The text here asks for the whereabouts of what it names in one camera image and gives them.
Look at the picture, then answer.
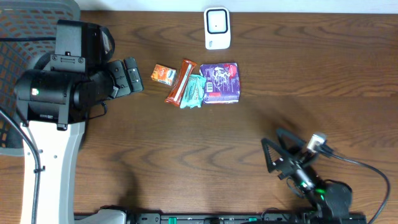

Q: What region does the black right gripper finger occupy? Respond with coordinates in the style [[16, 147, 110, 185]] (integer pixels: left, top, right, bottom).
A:
[[261, 138, 291, 173], [276, 128, 307, 152]]

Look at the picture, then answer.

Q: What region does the small orange tissue pack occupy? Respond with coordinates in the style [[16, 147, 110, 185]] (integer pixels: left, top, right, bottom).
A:
[[150, 64, 176, 86]]

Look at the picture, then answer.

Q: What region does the orange snack bar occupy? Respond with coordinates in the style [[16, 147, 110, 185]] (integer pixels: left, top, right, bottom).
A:
[[164, 59, 197, 107]]

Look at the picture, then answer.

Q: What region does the green snack wrapper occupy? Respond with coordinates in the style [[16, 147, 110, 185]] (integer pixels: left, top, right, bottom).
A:
[[180, 74, 206, 109]]

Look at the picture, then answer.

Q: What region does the purple snack package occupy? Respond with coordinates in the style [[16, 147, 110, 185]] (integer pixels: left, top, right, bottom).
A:
[[200, 62, 241, 104]]

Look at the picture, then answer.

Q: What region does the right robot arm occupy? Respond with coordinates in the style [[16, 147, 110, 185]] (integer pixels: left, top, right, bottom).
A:
[[261, 128, 352, 222]]

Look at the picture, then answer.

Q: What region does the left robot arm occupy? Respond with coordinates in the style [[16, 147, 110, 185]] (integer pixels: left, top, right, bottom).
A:
[[14, 20, 144, 223]]

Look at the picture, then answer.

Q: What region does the grey plastic mesh basket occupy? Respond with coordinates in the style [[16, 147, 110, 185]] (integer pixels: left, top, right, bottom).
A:
[[0, 0, 81, 156]]

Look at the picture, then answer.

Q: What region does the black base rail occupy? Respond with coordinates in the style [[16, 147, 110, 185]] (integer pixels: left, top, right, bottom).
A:
[[74, 207, 366, 224]]

